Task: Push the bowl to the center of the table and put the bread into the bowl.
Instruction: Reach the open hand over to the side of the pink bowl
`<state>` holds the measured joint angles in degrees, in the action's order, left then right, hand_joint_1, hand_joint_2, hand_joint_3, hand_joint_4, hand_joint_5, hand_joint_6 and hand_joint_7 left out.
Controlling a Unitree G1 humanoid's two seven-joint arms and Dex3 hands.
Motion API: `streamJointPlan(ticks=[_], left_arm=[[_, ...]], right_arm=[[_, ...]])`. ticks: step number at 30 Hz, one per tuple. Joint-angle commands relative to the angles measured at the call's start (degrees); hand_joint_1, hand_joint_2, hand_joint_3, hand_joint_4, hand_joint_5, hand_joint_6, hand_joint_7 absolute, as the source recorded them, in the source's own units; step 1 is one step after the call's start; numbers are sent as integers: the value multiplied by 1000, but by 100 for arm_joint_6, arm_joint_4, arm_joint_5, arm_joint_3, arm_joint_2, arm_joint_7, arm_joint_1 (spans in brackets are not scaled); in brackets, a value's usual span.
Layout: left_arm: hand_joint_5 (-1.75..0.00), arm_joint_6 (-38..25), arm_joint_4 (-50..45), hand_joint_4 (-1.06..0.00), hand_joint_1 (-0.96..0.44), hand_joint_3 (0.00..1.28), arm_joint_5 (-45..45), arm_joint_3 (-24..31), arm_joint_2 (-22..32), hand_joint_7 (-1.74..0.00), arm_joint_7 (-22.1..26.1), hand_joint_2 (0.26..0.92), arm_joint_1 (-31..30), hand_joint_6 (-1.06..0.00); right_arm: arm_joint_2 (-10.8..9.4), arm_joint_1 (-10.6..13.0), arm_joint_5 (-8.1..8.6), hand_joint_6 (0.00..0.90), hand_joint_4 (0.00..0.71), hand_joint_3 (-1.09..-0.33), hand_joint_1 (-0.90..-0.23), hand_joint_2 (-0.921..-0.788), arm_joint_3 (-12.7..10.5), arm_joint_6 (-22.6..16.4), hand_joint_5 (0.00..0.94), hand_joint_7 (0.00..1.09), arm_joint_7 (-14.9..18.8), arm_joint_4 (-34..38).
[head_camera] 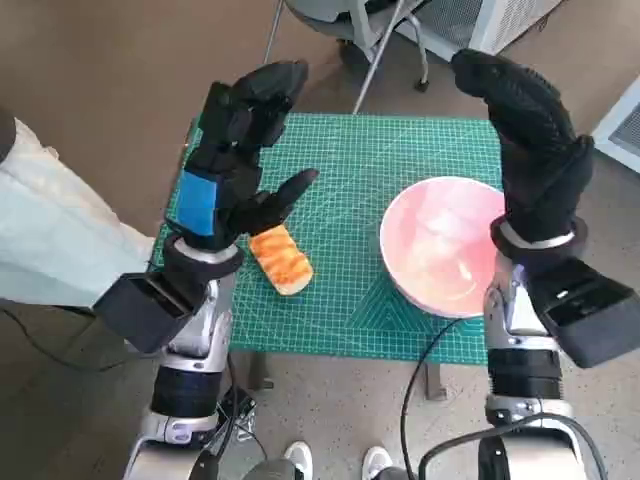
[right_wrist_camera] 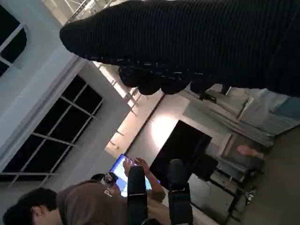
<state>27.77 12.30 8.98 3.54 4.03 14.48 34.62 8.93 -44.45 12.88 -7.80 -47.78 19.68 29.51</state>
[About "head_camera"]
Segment white shoe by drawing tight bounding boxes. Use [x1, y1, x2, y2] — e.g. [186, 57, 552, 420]
[283, 440, 315, 480]
[362, 446, 393, 480]

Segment grey office chair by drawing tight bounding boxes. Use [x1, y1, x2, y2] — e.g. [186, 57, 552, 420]
[262, 0, 481, 115]

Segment long toasted toy bread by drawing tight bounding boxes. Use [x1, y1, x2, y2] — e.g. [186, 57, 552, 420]
[248, 223, 315, 296]

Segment pink bowl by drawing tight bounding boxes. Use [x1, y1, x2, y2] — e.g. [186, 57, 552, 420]
[379, 177, 506, 320]

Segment black metal bar with clamp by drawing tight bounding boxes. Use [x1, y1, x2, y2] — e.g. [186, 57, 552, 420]
[214, 384, 259, 451]

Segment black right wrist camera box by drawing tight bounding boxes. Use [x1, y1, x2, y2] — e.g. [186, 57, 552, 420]
[524, 257, 640, 370]

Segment white mesh-front cabinet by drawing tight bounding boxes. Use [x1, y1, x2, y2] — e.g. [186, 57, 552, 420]
[399, 0, 566, 61]

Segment black right arm cable loop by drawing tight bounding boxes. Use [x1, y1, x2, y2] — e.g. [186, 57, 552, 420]
[422, 414, 596, 480]

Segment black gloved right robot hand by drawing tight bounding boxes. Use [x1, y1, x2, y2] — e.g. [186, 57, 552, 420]
[451, 48, 595, 246]

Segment green cutting mat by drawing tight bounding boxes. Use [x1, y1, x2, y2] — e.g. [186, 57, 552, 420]
[154, 112, 504, 365]

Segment person in light clothes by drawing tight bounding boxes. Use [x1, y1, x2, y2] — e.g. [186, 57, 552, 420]
[0, 104, 156, 314]

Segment long black robot cable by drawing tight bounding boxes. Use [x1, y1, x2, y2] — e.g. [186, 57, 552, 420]
[399, 317, 481, 480]

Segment grey table leg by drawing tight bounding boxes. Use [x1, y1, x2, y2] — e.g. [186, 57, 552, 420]
[248, 353, 274, 391]
[424, 362, 448, 400]

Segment white floor appliance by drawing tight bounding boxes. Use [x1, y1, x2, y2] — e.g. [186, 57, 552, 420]
[592, 77, 640, 176]

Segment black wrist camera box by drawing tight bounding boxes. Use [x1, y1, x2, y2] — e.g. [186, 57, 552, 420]
[92, 272, 201, 354]
[524, 257, 640, 370]

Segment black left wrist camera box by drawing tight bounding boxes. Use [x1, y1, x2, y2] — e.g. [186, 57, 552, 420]
[92, 272, 201, 354]

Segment thin black floor cable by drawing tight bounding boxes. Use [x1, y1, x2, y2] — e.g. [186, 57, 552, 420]
[0, 304, 151, 374]

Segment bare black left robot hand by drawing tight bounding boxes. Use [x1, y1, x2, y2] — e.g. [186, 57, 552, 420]
[164, 60, 320, 251]

